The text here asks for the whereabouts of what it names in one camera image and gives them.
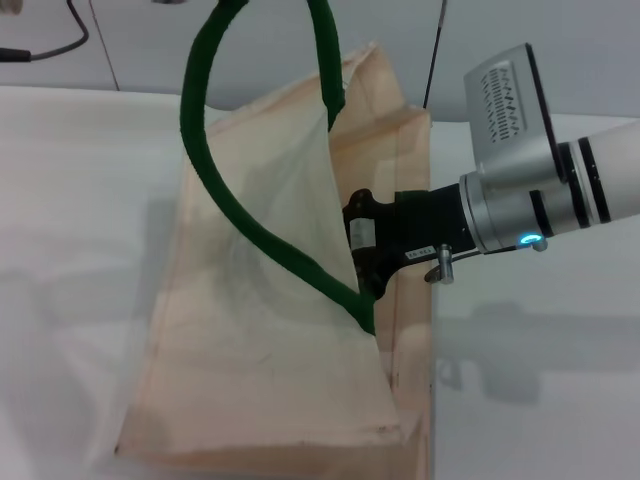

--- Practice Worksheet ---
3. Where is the right arm cable with plug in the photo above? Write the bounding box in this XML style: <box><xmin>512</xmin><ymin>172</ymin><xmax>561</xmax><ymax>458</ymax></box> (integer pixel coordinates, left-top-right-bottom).
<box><xmin>423</xmin><ymin>241</ymin><xmax>549</xmax><ymax>285</ymax></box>

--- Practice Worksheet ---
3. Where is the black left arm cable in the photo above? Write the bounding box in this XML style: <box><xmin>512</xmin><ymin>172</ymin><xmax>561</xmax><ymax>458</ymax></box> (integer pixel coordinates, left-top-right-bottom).
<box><xmin>0</xmin><ymin>0</ymin><xmax>92</xmax><ymax>64</ymax></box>

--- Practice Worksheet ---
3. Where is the thin black rod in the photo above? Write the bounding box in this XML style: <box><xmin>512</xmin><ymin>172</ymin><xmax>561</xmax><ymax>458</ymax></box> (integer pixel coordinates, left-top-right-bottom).
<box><xmin>422</xmin><ymin>0</ymin><xmax>448</xmax><ymax>110</ymax></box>

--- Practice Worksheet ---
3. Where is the cream handbag with green handle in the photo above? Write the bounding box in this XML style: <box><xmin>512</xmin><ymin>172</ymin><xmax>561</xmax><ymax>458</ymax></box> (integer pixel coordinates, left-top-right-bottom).
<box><xmin>114</xmin><ymin>0</ymin><xmax>435</xmax><ymax>480</ymax></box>

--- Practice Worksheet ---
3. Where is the thin dark wire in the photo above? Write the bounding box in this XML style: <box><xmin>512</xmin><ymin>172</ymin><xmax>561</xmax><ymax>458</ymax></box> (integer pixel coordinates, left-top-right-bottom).
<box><xmin>91</xmin><ymin>0</ymin><xmax>119</xmax><ymax>91</ymax></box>

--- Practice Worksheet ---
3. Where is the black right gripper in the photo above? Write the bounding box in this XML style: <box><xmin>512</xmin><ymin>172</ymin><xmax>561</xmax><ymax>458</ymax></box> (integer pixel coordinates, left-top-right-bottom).
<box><xmin>342</xmin><ymin>183</ymin><xmax>477</xmax><ymax>302</ymax></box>

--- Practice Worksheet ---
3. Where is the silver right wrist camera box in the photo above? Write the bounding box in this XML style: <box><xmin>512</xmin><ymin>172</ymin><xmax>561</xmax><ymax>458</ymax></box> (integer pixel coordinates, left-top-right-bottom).
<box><xmin>462</xmin><ymin>42</ymin><xmax>572</xmax><ymax>184</ymax></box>

